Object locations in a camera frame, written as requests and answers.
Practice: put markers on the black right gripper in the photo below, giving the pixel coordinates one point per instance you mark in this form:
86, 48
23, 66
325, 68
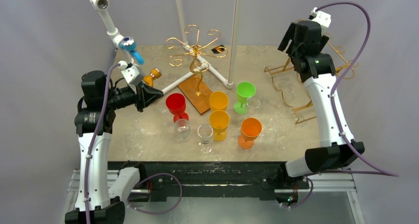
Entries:
291, 32

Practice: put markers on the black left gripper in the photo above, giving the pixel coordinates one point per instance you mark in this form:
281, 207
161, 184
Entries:
145, 96

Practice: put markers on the gold wire wine glass rack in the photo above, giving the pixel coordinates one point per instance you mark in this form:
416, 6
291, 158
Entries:
288, 78

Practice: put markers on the yellow wine glass front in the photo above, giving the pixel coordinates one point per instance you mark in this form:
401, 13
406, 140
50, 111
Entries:
219, 121

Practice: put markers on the yellow wine glass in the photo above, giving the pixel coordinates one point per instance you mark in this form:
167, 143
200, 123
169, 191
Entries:
218, 100
219, 121

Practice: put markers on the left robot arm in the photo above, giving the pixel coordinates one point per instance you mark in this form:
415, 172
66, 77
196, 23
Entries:
97, 201

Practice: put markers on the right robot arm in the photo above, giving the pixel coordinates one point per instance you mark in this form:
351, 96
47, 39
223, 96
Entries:
338, 147

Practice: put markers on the red plastic wine glass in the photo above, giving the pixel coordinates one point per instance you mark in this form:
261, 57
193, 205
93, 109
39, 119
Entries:
176, 104

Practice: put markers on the clear wine glass left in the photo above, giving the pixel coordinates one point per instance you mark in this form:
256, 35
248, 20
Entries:
182, 129

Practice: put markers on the clear wine glass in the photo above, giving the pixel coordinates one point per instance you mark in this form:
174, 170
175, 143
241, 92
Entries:
182, 129
205, 133
252, 104

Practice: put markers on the clear wine glass middle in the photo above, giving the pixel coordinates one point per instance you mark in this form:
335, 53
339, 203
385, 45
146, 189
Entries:
205, 133

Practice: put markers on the yellow wine glass rear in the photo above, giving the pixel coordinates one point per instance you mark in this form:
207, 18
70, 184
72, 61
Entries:
218, 100

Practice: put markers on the green plastic wine glass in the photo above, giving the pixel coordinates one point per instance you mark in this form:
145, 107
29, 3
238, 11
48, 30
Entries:
244, 91

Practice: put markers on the clear wine glass right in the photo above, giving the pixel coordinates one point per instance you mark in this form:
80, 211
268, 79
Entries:
252, 104

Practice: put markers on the orange plastic wine glass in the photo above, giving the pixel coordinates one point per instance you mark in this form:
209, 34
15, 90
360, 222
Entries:
250, 130

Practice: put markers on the wooden base board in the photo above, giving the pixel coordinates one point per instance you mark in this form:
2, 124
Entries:
197, 92

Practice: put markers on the gold scroll glass tree stand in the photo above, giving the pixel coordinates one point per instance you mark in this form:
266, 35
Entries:
196, 67

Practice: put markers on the black orange small clip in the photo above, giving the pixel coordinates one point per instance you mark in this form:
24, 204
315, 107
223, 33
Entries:
218, 49

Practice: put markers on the orange faucet handle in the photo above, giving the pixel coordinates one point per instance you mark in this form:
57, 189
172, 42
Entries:
153, 75

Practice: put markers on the blue faucet handle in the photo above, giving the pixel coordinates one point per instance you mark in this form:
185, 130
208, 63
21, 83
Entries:
129, 45

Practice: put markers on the white PVC pipe frame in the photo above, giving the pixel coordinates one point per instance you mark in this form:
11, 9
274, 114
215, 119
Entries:
189, 41

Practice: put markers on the black table front rail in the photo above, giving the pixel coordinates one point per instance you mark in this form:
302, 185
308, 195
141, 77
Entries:
263, 180

